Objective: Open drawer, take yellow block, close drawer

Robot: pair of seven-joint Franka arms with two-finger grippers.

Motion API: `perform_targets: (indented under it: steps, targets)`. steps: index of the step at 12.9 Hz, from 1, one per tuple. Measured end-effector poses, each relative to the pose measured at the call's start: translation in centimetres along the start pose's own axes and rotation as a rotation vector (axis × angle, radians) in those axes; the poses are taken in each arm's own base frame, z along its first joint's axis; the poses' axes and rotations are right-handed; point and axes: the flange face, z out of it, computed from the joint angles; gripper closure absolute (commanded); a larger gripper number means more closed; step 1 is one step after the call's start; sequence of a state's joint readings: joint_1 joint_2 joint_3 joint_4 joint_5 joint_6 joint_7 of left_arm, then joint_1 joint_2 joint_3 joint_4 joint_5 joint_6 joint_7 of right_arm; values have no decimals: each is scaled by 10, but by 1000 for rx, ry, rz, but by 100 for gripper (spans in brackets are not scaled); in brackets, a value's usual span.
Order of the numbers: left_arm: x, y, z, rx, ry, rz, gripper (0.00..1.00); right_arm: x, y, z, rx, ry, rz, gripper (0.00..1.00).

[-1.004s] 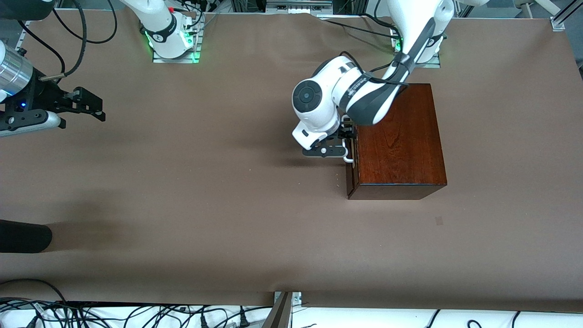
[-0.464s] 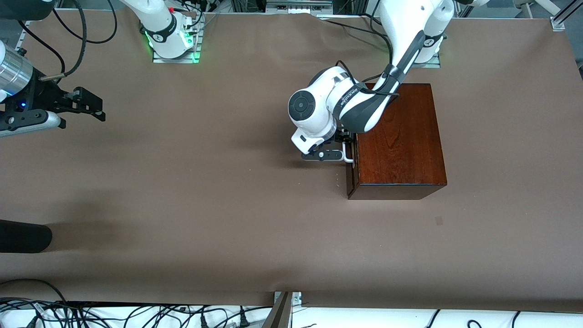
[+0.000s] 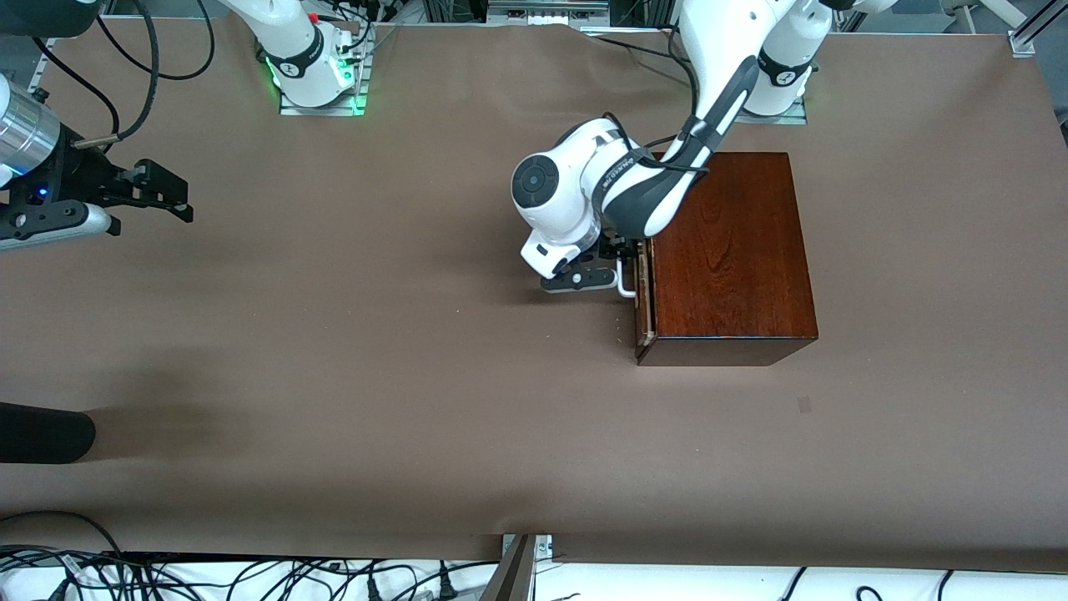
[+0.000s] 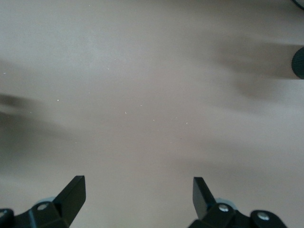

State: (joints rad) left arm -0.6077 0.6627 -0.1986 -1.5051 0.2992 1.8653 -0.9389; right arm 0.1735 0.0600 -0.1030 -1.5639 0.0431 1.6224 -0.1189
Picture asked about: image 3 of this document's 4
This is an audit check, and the wooden drawer with white handle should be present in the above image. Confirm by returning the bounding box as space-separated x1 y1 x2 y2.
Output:
616 238 658 356

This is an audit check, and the dark brown wooden cabinet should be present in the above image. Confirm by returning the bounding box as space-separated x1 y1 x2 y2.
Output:
636 152 819 366

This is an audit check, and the brown paper table cover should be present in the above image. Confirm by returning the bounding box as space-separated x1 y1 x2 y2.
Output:
0 17 1068 562

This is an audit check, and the black rounded cylinder object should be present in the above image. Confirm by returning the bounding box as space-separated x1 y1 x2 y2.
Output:
0 402 96 465

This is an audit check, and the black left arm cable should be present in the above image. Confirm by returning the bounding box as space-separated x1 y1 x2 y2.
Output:
601 33 712 178

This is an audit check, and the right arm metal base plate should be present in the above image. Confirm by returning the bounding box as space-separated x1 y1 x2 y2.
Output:
279 25 369 117

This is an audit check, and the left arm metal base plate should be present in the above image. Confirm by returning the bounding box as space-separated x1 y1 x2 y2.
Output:
734 96 809 127

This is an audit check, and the black looped floor cable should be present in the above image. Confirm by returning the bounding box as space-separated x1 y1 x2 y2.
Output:
0 510 126 562

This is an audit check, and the aluminium extrusion post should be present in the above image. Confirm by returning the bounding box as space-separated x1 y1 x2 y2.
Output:
1008 0 1068 58

